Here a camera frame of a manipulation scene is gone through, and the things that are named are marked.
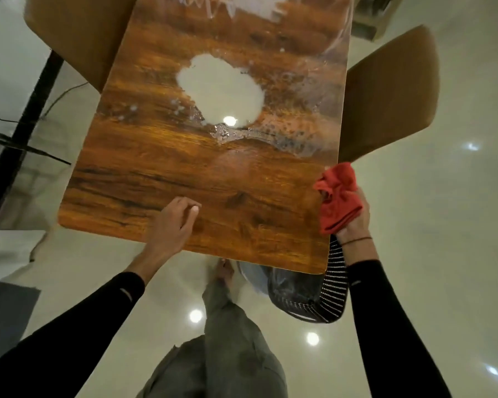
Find person's left hand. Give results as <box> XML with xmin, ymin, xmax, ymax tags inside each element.
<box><xmin>146</xmin><ymin>197</ymin><xmax>203</xmax><ymax>262</ymax></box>

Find person's right hand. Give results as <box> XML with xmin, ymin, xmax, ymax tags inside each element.
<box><xmin>335</xmin><ymin>187</ymin><xmax>372</xmax><ymax>246</ymax></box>

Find red cloth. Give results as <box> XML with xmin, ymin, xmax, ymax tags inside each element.
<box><xmin>313</xmin><ymin>162</ymin><xmax>364</xmax><ymax>236</ymax></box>

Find person's right forearm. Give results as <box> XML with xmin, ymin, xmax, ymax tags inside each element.
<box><xmin>339</xmin><ymin>239</ymin><xmax>454</xmax><ymax>398</ymax></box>

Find person's left forearm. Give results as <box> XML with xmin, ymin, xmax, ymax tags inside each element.
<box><xmin>0</xmin><ymin>252</ymin><xmax>163</xmax><ymax>398</ymax></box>

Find person's foot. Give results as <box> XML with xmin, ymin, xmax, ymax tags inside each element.
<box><xmin>211</xmin><ymin>258</ymin><xmax>235</xmax><ymax>291</ymax></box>

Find black perforated waste basket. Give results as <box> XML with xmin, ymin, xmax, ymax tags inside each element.
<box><xmin>237</xmin><ymin>235</ymin><xmax>352</xmax><ymax>324</ymax></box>

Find clear water spill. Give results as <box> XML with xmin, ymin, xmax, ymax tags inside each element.
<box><xmin>209</xmin><ymin>120</ymin><xmax>318</xmax><ymax>159</ymax></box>

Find brown chair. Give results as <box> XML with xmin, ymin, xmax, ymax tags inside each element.
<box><xmin>337</xmin><ymin>25</ymin><xmax>441</xmax><ymax>165</ymax></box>
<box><xmin>24</xmin><ymin>0</ymin><xmax>138</xmax><ymax>94</ymax></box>

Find clear plastic bin bag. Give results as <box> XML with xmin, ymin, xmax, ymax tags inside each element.
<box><xmin>238</xmin><ymin>261</ymin><xmax>325</xmax><ymax>316</ymax></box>

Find white milk puddle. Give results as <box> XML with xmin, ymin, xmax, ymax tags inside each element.
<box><xmin>178</xmin><ymin>0</ymin><xmax>292</xmax><ymax>22</ymax></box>
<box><xmin>176</xmin><ymin>54</ymin><xmax>266</xmax><ymax>126</ymax></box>

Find person's olive trousers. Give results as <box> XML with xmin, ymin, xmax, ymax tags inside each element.
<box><xmin>136</xmin><ymin>279</ymin><xmax>290</xmax><ymax>398</ymax></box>

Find black metal stand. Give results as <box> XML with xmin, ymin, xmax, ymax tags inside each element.
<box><xmin>0</xmin><ymin>49</ymin><xmax>72</xmax><ymax>231</ymax></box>

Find white sheet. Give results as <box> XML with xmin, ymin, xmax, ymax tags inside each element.
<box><xmin>0</xmin><ymin>230</ymin><xmax>47</xmax><ymax>282</ymax></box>

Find black cable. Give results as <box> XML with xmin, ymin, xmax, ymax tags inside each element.
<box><xmin>0</xmin><ymin>80</ymin><xmax>90</xmax><ymax>124</ymax></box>

